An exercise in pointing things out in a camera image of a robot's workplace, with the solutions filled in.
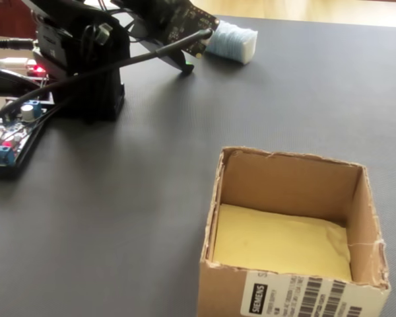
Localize white usb cable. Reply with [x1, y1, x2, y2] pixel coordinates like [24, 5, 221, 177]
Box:
[0, 56, 32, 69]

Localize controller board blue terminals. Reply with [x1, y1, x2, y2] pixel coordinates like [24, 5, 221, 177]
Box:
[0, 100, 50, 166]

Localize silver usb plug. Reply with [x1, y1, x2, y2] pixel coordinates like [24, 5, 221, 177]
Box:
[97, 22, 114, 46]

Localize white blue sponge block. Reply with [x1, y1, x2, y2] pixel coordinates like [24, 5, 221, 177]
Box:
[205, 19, 259, 65]

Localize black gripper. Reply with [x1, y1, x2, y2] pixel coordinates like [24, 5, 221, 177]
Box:
[123, 0, 195, 77]

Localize electronics control board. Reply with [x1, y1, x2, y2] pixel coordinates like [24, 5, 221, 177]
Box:
[0, 92, 55, 181]

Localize white barcode label sticker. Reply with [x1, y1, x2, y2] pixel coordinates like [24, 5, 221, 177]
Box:
[240, 272, 367, 317]

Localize black curved plastic piece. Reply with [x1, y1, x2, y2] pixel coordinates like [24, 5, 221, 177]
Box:
[0, 65, 42, 98]

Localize dark textured table mat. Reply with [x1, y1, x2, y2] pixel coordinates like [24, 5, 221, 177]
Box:
[0, 13, 396, 317]

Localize gripper camera circuit board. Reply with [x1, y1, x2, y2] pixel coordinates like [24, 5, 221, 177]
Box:
[166, 3, 220, 60]

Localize thick black camera cable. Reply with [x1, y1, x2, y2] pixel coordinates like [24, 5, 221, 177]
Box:
[0, 28, 215, 128]

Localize black barrel power plug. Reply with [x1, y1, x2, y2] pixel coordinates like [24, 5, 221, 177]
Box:
[0, 38, 37, 50]

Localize open cardboard box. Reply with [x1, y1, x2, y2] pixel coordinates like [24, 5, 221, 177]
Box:
[197, 146, 392, 317]

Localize yellow padding sheet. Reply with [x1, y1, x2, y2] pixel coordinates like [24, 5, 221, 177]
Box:
[213, 203, 353, 281]

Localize dark red wooden cabinet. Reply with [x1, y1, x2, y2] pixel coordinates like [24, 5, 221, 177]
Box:
[0, 0, 37, 36]

